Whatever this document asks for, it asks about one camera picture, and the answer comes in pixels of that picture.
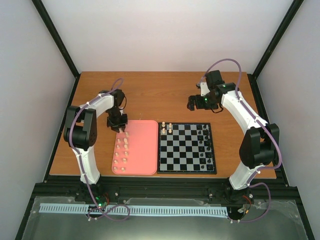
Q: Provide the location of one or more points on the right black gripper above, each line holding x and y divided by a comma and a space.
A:
199, 105

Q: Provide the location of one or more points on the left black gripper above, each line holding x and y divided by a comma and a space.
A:
122, 124

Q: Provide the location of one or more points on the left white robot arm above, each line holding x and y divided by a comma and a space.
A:
81, 131

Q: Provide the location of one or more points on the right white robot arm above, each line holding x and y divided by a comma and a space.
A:
259, 146

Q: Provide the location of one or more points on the black white chess board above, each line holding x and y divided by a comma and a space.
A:
179, 152

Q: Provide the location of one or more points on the pink plastic tray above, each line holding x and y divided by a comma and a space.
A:
139, 145

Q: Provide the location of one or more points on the black aluminium frame rail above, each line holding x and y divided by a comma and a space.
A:
209, 190

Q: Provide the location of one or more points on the light blue slotted cable duct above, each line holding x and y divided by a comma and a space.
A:
136, 210

